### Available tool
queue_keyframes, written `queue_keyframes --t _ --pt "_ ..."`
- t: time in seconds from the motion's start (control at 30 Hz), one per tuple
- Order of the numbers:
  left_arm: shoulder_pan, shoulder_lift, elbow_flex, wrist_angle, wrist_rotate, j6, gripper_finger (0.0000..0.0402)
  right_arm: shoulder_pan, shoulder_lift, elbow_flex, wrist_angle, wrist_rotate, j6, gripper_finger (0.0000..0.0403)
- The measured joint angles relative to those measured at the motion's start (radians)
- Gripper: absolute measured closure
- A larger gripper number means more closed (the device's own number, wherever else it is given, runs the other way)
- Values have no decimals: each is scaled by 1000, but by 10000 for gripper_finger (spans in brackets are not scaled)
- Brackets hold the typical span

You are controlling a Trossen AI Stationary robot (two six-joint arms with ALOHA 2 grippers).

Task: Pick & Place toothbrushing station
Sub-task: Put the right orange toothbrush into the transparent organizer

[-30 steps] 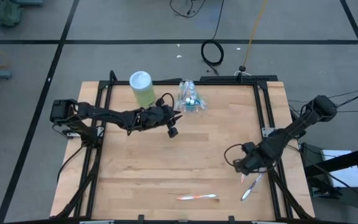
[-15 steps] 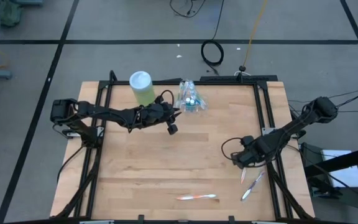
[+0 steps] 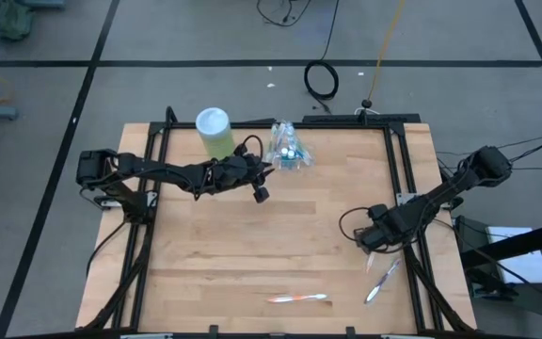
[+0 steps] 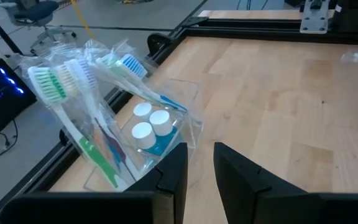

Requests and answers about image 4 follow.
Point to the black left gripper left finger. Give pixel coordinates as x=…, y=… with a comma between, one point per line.
x=166, y=177

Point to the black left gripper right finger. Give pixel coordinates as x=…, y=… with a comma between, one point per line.
x=241, y=186

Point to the blue toothbrush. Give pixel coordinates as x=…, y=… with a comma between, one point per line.
x=133, y=66

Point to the purple toothbrush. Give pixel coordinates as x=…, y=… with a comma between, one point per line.
x=84, y=73

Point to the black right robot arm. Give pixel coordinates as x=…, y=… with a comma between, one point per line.
x=350, y=15

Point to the clear acrylic organizer box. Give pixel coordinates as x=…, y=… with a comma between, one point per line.
x=185, y=93

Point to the black computer tower with lights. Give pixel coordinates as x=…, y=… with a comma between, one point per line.
x=8, y=102

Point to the grey office chair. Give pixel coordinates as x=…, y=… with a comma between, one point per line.
x=39, y=11

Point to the black aluminium table frame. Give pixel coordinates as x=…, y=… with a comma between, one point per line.
x=259, y=31

